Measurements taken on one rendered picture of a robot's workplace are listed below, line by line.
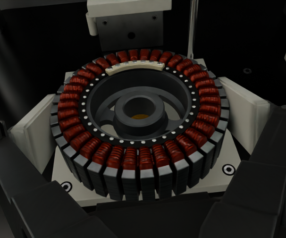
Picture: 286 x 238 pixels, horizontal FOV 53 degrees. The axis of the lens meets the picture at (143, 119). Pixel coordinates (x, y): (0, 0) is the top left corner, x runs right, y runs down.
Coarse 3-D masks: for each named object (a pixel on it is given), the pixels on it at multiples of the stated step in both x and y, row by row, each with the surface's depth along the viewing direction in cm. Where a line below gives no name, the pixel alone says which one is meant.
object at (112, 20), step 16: (112, 16) 31; (128, 16) 31; (144, 16) 32; (160, 16) 32; (112, 32) 33; (128, 32) 33; (144, 32) 33; (160, 32) 33; (112, 48) 34; (128, 48) 35
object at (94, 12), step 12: (96, 0) 20; (108, 0) 20; (120, 0) 20; (132, 0) 20; (144, 0) 20; (156, 0) 20; (168, 0) 20; (96, 12) 20; (108, 12) 20; (120, 12) 21; (132, 12) 21
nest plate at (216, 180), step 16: (176, 112) 26; (112, 128) 25; (224, 144) 24; (64, 160) 23; (224, 160) 23; (240, 160) 23; (64, 176) 22; (208, 176) 22; (224, 176) 22; (80, 192) 22; (192, 192) 22; (208, 192) 22
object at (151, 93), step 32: (96, 64) 21; (128, 64) 20; (160, 64) 20; (192, 64) 20; (64, 96) 18; (96, 96) 19; (128, 96) 19; (160, 96) 21; (192, 96) 18; (224, 96) 18; (64, 128) 17; (96, 128) 16; (128, 128) 18; (160, 128) 19; (192, 128) 16; (224, 128) 16; (96, 160) 15; (128, 160) 15; (160, 160) 15; (192, 160) 15; (96, 192) 17; (128, 192) 16; (160, 192) 16
